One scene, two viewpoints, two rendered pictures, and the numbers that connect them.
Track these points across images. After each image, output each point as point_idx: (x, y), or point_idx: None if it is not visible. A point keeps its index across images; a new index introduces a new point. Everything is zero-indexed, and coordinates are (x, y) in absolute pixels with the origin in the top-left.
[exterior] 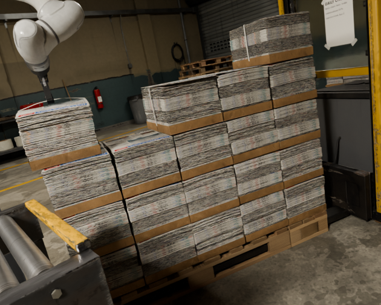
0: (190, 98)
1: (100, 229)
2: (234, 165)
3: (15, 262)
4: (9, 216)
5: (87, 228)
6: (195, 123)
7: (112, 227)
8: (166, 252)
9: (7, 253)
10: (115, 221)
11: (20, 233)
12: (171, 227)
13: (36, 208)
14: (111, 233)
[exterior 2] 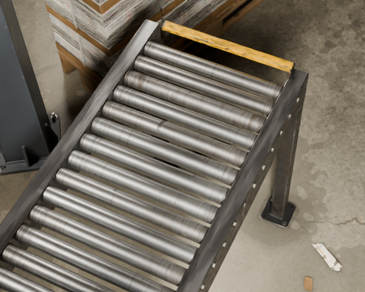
0: None
1: (136, 11)
2: None
3: (30, 65)
4: (154, 42)
5: (124, 14)
6: None
7: (145, 7)
8: (186, 17)
9: (26, 58)
10: (149, 0)
11: (206, 61)
12: None
13: (193, 34)
14: (143, 13)
